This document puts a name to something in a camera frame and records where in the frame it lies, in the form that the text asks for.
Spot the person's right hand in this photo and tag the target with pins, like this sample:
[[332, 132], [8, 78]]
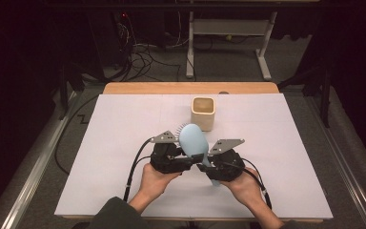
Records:
[[244, 187]]

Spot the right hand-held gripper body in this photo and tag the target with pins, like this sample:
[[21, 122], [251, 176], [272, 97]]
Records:
[[225, 167]]

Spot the metal floor rail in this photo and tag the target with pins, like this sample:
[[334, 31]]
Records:
[[346, 165], [35, 171]]

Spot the white table mat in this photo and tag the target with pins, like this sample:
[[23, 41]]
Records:
[[108, 143]]

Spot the white metal stand frame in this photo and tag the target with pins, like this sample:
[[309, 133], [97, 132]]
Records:
[[232, 27]]

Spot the dark equipment case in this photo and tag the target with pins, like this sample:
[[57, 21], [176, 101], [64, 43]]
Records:
[[108, 35]]

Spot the black stand leg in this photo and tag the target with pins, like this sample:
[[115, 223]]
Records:
[[64, 89], [324, 95]]

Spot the light blue hairbrush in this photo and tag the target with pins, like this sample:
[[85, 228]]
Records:
[[192, 141]]

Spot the person's left hand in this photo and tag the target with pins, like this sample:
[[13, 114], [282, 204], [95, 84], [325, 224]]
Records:
[[155, 184]]

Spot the beige square cup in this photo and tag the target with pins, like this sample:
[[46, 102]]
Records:
[[203, 122]]

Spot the wooden table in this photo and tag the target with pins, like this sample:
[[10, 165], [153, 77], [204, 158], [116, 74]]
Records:
[[171, 88]]

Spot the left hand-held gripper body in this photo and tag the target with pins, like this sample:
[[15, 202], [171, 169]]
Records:
[[166, 159]]

